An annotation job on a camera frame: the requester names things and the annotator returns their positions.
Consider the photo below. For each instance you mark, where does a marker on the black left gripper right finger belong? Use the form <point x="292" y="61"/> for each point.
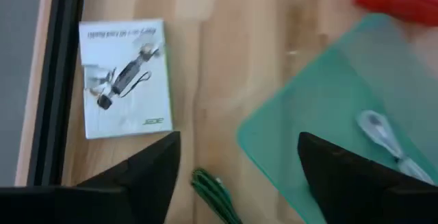
<point x="342" y="183"/>

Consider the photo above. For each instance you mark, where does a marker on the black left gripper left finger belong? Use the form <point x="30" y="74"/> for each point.
<point x="154" y="176"/>

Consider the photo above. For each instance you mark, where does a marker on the white card reader box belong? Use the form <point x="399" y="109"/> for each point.
<point x="150" y="90"/>

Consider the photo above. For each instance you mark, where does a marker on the translucent green plastic bin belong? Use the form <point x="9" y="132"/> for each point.
<point x="325" y="97"/>

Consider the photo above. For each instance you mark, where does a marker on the red plastic mesh basket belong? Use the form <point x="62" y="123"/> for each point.
<point x="383" y="1"/>

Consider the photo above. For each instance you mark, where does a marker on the black aluminium table frame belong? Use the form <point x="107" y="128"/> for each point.
<point x="58" y="80"/>

